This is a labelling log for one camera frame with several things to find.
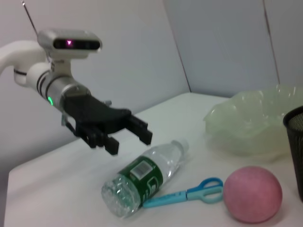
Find left gripper cable with connector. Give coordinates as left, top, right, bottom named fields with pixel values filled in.
left=61, top=113, right=80, bottom=138

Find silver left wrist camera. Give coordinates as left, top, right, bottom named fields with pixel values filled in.
left=37, top=29, right=103, bottom=76

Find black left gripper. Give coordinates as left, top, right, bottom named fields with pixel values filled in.
left=62, top=93, right=153, bottom=156

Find clear bottle with green label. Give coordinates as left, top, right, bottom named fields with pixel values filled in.
left=101, top=139, right=190, bottom=219

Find blue plastic scissors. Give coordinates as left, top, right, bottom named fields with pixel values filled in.
left=143, top=177, right=224, bottom=209

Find pale green glass fruit plate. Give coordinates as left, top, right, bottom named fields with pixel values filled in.
left=204, top=85, right=303, bottom=163

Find pink peach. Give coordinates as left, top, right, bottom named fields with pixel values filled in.
left=223, top=166, right=283, bottom=224

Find black mesh pen holder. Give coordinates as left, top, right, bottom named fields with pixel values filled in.
left=283, top=105, right=303, bottom=201

